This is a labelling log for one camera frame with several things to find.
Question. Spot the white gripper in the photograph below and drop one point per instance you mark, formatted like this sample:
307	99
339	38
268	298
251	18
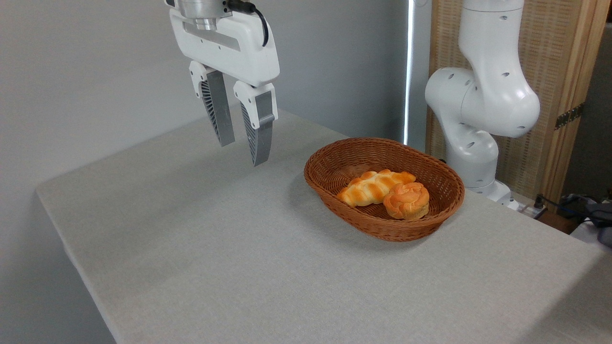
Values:
229	45

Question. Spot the long braided bread loaf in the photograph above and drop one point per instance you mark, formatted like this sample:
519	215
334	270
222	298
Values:
370	187

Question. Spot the round orange bread roll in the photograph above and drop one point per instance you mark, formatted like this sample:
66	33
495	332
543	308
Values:
407	200

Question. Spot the brown oval wicker basket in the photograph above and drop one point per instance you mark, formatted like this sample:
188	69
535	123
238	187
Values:
344	165

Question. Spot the grey tablecloth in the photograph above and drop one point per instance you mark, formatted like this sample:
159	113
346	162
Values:
239	263

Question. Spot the wooden rattan folding screen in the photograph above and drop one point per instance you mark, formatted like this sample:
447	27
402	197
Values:
559	62

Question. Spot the dark metal screen hinge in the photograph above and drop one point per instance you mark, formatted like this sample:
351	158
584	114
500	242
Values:
569	116

